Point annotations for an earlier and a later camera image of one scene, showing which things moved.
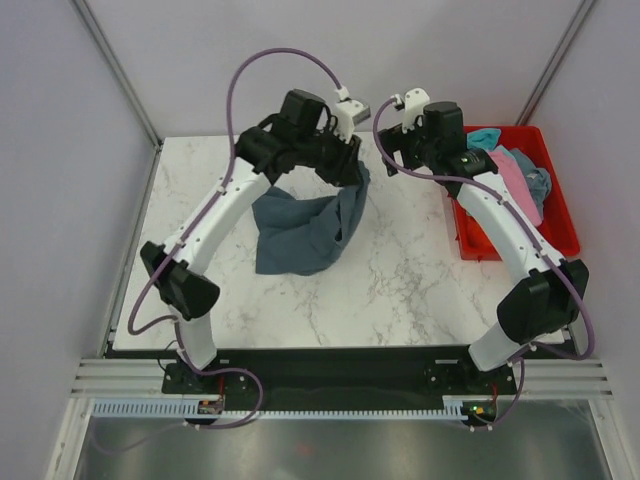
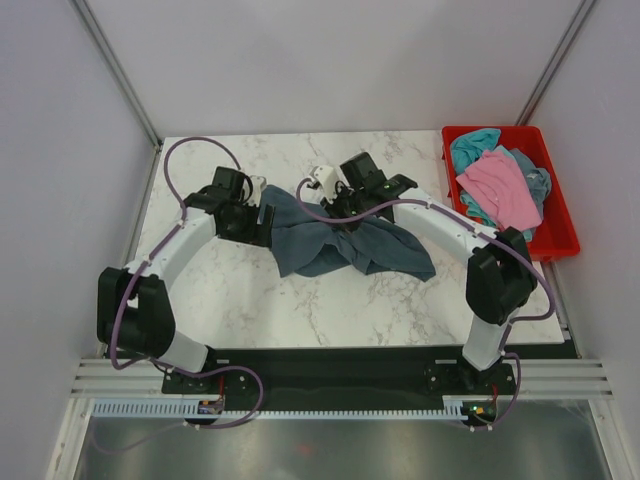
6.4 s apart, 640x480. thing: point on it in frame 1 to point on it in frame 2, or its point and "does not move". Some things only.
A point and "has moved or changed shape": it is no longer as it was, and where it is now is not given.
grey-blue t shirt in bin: [539, 179] does not move
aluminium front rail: [579, 379] does not move
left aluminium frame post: [118, 68] does not move
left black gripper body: [332, 155] to [243, 227]
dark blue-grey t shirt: [299, 236] has moved or changed shape
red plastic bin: [557, 228] does not move
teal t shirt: [486, 138] does not move
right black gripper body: [416, 151] to [346, 203]
